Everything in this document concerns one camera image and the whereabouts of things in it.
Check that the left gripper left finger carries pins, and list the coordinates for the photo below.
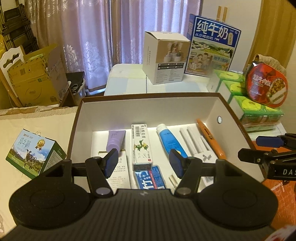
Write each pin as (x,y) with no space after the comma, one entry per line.
(97,170)

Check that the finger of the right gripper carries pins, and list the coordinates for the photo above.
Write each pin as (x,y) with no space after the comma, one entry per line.
(287,140)
(268,159)

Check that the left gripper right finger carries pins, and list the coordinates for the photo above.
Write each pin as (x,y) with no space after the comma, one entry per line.
(190,170)

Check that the purple cream tube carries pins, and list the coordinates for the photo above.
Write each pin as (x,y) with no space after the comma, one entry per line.
(115,140)

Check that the orange utility knife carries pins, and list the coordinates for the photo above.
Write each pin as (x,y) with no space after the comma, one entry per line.
(211,140)

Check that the white power adapter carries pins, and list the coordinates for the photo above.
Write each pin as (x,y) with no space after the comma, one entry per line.
(198,146)

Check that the white paper leaflet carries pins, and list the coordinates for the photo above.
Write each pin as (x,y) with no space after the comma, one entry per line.
(120,178)

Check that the blue white tube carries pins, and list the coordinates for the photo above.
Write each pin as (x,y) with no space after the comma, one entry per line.
(169,141)

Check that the blue gum pack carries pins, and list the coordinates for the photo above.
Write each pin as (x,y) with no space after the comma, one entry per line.
(150,179)

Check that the white green medicine box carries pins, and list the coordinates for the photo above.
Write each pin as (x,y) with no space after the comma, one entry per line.
(141,148)

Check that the brown storage box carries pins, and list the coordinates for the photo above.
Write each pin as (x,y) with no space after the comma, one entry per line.
(96,116)

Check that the red instant rice bowl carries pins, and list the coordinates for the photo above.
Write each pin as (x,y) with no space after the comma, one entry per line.
(266,85)

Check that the green milk box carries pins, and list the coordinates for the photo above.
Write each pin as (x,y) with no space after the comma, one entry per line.
(33,154)

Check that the cardboard boxes pile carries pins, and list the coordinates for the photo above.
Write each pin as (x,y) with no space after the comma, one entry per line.
(40,79)

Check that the white product box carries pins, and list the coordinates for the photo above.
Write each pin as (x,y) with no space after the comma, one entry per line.
(165,56)

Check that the blue milk carton box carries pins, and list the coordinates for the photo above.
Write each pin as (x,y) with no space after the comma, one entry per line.
(213,45)

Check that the purple curtain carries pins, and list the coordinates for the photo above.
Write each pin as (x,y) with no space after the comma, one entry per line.
(96,35)

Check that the white carved chair back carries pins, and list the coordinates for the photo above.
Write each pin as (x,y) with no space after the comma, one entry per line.
(8,59)

